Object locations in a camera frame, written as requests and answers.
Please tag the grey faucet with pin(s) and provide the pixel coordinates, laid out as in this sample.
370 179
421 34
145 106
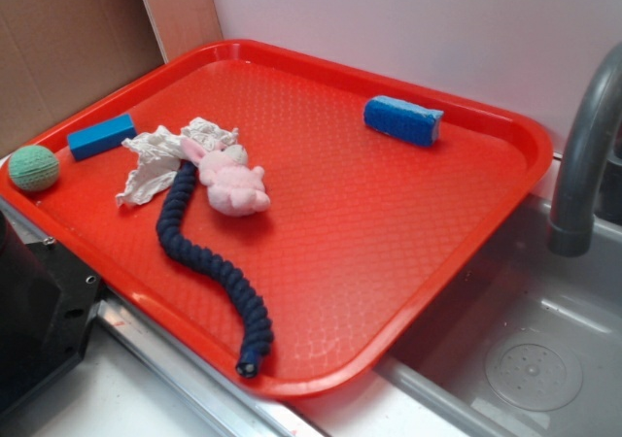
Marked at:
588 185

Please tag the brown cardboard panel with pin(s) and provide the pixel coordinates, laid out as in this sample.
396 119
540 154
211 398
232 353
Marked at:
60 56

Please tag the pink plush bunny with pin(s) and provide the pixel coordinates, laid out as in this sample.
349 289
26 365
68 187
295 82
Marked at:
233 189

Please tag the blue sponge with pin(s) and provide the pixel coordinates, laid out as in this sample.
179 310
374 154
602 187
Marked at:
403 120

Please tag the white crumpled cloth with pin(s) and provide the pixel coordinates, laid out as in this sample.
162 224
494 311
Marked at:
160 155

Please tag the red plastic tray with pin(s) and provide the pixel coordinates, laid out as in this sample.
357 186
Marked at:
363 232

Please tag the sink drain strainer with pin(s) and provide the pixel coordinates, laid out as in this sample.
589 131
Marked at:
533 372

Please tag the green knitted ball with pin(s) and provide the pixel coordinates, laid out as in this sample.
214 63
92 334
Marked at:
33 168

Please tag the blue rectangular block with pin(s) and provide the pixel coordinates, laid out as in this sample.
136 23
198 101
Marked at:
101 137

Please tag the grey sink basin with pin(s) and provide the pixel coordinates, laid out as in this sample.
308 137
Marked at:
514 284

